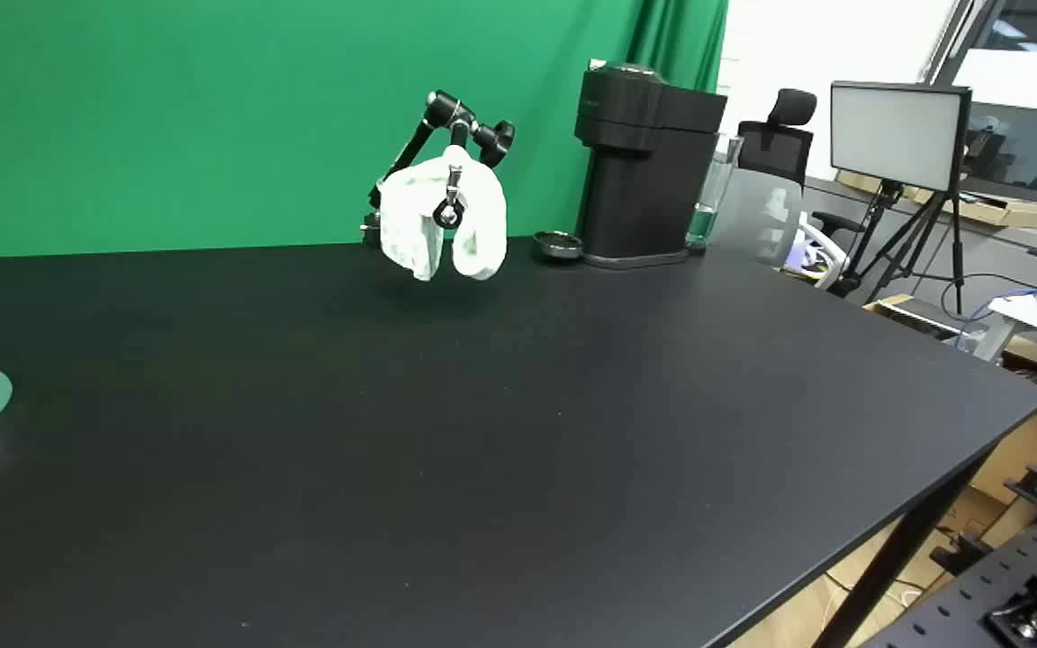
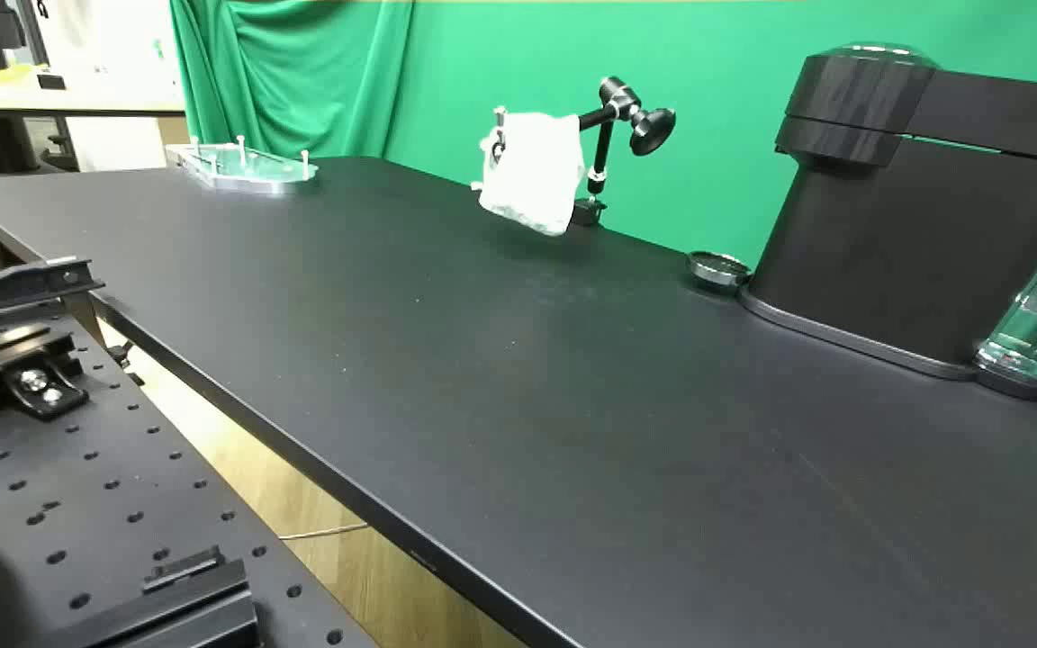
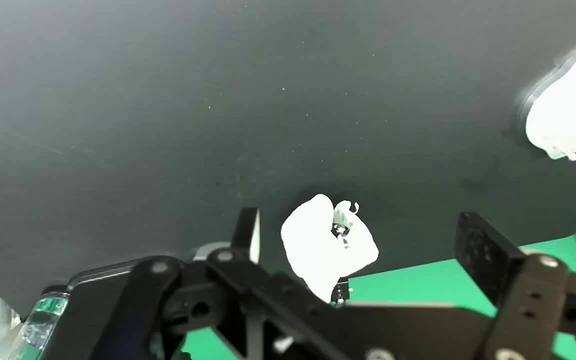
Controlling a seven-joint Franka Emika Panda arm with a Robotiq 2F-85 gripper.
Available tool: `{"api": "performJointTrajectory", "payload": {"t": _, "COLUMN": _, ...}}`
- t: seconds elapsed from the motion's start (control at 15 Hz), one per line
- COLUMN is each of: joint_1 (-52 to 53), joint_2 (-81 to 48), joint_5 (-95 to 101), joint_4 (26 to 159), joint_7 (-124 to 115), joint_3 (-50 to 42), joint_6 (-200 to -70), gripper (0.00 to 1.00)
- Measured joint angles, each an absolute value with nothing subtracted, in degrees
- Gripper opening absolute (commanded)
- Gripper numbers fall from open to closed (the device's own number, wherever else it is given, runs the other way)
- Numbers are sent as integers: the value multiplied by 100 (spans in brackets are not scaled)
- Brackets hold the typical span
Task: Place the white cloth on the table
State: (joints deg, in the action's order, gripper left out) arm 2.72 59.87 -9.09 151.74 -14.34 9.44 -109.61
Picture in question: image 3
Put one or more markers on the clear acrylic tray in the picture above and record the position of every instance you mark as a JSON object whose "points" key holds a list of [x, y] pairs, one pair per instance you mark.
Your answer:
{"points": [[568, 106]]}

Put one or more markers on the green curtain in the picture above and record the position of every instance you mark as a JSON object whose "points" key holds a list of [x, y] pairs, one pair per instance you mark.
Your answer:
{"points": [[421, 281]]}

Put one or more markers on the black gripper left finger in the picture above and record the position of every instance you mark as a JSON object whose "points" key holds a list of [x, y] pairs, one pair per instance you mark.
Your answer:
{"points": [[168, 306]]}

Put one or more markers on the clear water tank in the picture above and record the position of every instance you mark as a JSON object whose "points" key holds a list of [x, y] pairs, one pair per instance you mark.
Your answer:
{"points": [[40, 320]]}

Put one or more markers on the white cloth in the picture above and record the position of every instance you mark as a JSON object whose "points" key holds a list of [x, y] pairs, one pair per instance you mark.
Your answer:
{"points": [[311, 246]]}

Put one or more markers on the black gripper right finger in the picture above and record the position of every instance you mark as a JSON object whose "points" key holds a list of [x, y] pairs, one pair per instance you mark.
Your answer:
{"points": [[535, 301]]}

